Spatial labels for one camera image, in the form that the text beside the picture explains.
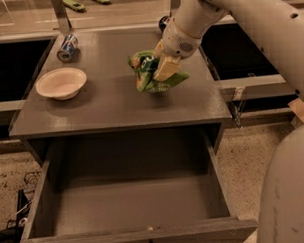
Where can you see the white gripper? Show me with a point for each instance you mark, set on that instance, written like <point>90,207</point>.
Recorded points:
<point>177,40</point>

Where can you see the green rice chip bag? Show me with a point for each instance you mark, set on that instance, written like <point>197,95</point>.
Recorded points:
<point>144,65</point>

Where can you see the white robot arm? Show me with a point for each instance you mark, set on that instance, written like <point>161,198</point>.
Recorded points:
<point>278,31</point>

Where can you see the grey cabinet with top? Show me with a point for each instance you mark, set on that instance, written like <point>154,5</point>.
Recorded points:
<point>109,100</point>

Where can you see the open grey top drawer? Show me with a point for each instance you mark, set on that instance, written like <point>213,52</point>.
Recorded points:
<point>158,186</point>

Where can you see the blue soda can right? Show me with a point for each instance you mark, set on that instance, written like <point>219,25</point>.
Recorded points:
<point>163,22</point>

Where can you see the blue soda can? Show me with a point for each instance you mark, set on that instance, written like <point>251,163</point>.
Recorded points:
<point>163,22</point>
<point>68,48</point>

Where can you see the blue soda can left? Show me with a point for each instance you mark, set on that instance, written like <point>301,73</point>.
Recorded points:
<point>68,48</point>

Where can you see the white paper bowl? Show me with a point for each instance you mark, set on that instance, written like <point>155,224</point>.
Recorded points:
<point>61,84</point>

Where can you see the green tool left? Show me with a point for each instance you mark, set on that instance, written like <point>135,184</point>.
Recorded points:
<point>74,5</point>

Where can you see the metal post right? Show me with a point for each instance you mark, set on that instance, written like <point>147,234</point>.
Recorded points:
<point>174,6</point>

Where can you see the metal post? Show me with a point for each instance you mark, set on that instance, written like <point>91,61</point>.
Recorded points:
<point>61,16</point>
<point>174,6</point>

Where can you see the metal post left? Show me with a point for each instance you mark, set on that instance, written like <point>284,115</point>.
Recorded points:
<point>61,16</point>

